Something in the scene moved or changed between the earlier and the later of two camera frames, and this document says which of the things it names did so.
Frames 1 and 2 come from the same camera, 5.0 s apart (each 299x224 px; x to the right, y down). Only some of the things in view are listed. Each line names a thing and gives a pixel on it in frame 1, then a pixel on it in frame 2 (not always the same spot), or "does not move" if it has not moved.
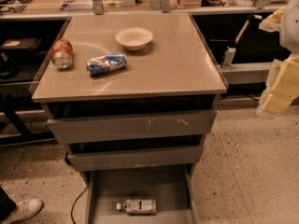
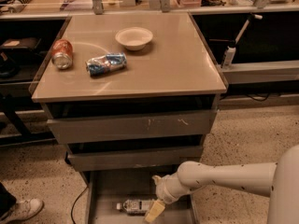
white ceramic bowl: (134, 38) does not move
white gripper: (290, 28) -> (163, 188)
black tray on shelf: (21, 43) does not move
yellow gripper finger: (277, 103) -> (156, 178)
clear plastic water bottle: (138, 206) does not move
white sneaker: (25, 210) does not move
